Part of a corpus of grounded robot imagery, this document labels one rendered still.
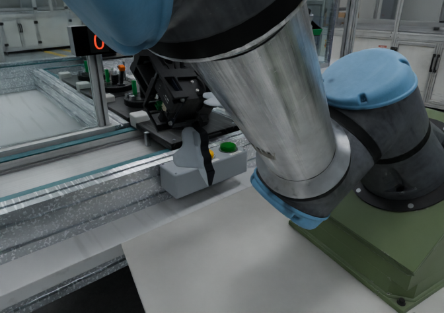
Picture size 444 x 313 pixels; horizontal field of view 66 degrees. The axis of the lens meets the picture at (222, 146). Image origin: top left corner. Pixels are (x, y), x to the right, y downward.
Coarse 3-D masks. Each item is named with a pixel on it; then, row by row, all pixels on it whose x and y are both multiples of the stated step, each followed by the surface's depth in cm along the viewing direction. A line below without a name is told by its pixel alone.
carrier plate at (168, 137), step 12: (156, 120) 101; (216, 120) 101; (228, 120) 101; (156, 132) 92; (168, 132) 92; (180, 132) 92; (216, 132) 93; (228, 132) 96; (168, 144) 86; (180, 144) 87
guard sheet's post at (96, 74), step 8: (88, 56) 91; (96, 56) 92; (96, 64) 93; (96, 72) 94; (96, 80) 94; (96, 88) 95; (104, 88) 96; (96, 96) 95; (104, 96) 97; (96, 104) 96; (104, 104) 98; (96, 112) 98; (104, 112) 98; (104, 120) 100
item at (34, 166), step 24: (24, 144) 88; (48, 144) 90; (72, 144) 91; (96, 144) 95; (120, 144) 99; (144, 144) 99; (0, 168) 82; (24, 168) 85; (48, 168) 85; (72, 168) 85; (96, 168) 85; (0, 192) 74; (24, 192) 69
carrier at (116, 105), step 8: (136, 88) 119; (112, 96) 119; (120, 96) 125; (128, 96) 115; (136, 96) 118; (144, 96) 117; (112, 104) 116; (120, 104) 116; (128, 104) 113; (136, 104) 112; (120, 112) 108; (128, 112) 108; (152, 112) 108; (128, 120) 104
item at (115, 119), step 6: (132, 78) 157; (216, 108) 115; (108, 114) 110; (114, 114) 109; (222, 114) 110; (228, 114) 109; (114, 120) 104; (120, 120) 104; (120, 126) 101; (126, 126) 102
